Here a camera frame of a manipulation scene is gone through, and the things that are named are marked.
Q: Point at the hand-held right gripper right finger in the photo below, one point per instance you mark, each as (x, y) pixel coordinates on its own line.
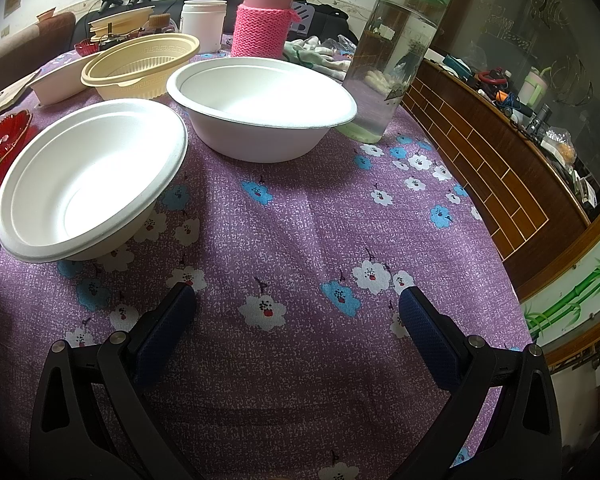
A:
(427, 340)

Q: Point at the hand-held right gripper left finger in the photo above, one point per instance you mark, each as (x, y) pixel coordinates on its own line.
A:
(167, 335)

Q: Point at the red glass plate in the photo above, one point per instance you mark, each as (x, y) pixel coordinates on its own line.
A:
(2, 142)

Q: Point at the white paper bowl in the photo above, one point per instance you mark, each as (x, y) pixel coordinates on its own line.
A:
(62, 85)
(90, 180)
(260, 105)

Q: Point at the cream ribbed plastic bowl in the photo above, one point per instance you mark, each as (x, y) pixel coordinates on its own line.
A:
(140, 67)

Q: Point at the purple floral tablecloth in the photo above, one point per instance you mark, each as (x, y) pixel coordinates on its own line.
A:
(290, 240)

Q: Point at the brown paper card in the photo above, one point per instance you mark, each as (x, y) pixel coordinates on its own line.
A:
(7, 97)

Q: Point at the brown wooden counter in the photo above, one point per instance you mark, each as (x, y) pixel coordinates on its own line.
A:
(480, 160)

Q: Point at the small red dish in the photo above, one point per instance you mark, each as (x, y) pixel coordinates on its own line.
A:
(87, 48)

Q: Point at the clear bag of bread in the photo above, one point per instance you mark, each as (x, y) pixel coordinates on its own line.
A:
(560, 147)

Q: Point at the brown sofa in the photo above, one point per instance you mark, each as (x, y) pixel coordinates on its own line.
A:
(55, 27)

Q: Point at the stack of cream containers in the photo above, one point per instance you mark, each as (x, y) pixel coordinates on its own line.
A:
(125, 17)

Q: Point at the white tumbler with straw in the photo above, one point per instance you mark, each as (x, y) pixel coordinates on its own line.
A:
(532, 85)

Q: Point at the teal case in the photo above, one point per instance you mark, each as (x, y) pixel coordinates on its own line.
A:
(457, 65)

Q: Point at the clear water bottle mint lid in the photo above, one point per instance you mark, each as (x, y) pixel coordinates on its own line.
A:
(390, 60)

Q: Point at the white work gloves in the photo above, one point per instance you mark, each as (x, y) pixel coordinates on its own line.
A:
(320, 55)

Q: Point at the white plastic jar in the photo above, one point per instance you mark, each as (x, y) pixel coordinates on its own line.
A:
(202, 25)

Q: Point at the pink thermos with knitted sleeve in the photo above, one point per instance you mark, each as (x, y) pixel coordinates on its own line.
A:
(260, 25)

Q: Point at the black bag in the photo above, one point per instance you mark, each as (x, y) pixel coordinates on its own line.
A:
(330, 17)

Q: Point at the etched glass partition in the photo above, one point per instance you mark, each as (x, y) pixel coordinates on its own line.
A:
(530, 10)

